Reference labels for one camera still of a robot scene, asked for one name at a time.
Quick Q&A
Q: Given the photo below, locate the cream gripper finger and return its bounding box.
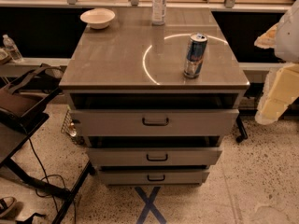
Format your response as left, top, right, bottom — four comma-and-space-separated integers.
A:
254, 24, 278, 49
255, 63, 299, 125

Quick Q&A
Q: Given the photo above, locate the redbull can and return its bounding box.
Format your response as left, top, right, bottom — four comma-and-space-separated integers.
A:
184, 33, 207, 78

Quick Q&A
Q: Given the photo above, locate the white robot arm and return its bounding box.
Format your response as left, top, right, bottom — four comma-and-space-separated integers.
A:
254, 9, 299, 125

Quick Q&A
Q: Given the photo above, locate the white paper bowl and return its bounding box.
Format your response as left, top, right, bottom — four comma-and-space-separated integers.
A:
80, 8, 115, 29

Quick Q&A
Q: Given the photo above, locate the black caster wheel leg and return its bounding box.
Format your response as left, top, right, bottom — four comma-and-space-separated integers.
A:
236, 117, 248, 143

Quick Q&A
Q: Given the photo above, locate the clear plastic water bottle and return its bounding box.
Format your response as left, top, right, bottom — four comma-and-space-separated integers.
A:
151, 0, 166, 25

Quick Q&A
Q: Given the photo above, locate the grey drawer cabinet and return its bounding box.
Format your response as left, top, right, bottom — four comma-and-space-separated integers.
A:
60, 7, 249, 174

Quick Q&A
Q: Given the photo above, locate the bottom grey drawer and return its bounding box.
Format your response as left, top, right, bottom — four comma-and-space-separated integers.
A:
99, 169, 209, 185

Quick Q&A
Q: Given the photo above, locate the grey drawer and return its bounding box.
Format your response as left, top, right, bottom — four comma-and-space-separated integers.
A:
99, 169, 209, 185
87, 147, 222, 167
70, 109, 239, 136

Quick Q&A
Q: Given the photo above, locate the middle grey drawer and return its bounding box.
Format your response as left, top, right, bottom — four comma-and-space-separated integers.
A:
87, 147, 222, 167

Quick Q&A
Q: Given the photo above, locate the top grey drawer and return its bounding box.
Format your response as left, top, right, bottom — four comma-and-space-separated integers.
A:
70, 109, 239, 136

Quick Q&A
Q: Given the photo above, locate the black chair with brown bag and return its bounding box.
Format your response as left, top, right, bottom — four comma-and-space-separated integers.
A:
0, 63, 64, 133

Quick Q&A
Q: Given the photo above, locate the small water bottle on ledge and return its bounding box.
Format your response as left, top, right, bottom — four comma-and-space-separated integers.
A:
3, 35, 23, 63

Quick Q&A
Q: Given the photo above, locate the sneaker shoe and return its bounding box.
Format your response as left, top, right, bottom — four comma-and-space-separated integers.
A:
0, 197, 17, 217

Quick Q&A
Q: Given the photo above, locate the wire basket on floor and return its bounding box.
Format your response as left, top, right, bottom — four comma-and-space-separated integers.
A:
61, 111, 84, 146

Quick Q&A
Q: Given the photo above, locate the black floor cable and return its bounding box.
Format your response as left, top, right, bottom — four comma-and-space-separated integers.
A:
20, 124, 78, 224

